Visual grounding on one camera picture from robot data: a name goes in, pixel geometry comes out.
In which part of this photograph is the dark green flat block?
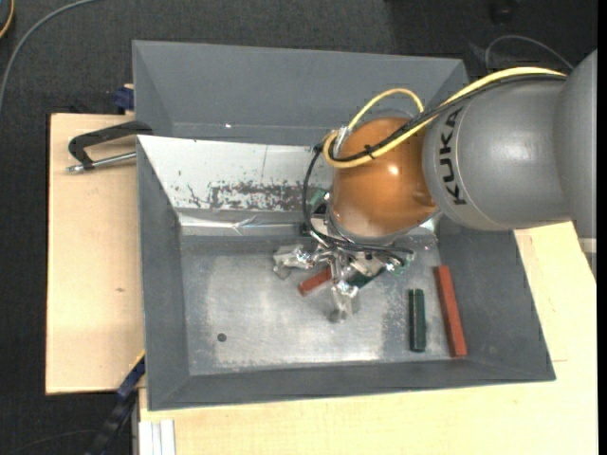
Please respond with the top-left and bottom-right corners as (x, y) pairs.
(408, 287), (427, 353)

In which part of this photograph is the grey metal bin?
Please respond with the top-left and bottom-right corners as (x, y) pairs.
(131, 39), (557, 411)

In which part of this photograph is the red-brown flat block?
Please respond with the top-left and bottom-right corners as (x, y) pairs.
(297, 268), (333, 297)
(432, 264), (469, 358)

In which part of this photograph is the pale cardboard board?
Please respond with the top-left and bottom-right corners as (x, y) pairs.
(45, 113), (146, 395)

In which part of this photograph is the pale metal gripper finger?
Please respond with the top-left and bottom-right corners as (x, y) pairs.
(272, 247), (316, 281)
(328, 280), (360, 324)

